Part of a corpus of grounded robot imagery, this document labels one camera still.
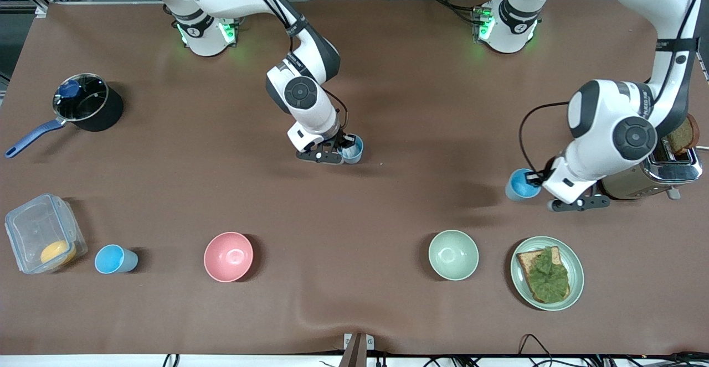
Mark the pink bowl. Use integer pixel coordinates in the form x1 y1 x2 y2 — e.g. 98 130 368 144
204 232 254 283

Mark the clear plastic food container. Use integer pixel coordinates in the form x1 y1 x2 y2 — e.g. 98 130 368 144
4 193 88 275

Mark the black saucepan with blue handle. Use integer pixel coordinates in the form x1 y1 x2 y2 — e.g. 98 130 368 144
4 74 124 159

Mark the brown toast slice under lettuce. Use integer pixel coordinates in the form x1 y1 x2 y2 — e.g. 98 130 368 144
516 246 571 304

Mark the metal table clamp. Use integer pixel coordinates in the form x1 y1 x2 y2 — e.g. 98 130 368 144
339 333 375 367

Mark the green lettuce leaf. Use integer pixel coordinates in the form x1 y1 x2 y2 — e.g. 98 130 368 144
525 247 570 303

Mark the dark brown toast slice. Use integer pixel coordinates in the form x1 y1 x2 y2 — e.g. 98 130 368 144
666 113 700 156

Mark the pale green plate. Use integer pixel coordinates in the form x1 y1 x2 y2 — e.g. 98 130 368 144
510 236 584 311

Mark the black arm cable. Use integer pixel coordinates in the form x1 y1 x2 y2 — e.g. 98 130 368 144
519 71 709 175
238 0 350 136

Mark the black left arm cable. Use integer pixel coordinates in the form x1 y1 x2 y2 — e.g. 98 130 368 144
519 71 709 175

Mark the pale green bowl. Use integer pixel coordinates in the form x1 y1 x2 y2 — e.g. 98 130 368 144
428 230 479 281

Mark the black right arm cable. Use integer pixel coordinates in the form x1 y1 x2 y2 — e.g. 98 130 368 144
238 0 350 136

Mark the brown table cover mat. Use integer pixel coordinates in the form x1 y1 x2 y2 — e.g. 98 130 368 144
0 0 709 355

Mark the cream and chrome toaster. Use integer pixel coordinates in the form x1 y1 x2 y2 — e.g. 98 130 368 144
601 146 704 200

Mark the glass lid with blue knob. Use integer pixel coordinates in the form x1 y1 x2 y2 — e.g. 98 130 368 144
53 74 109 122

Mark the light blue plastic cup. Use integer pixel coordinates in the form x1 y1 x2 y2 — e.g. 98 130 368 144
505 169 542 201
94 244 138 275
340 135 364 164

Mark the black looped floor cable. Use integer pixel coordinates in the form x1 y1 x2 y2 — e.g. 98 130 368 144
518 334 556 365

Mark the yellow round fruit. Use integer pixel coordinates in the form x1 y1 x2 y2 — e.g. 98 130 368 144
40 240 77 265

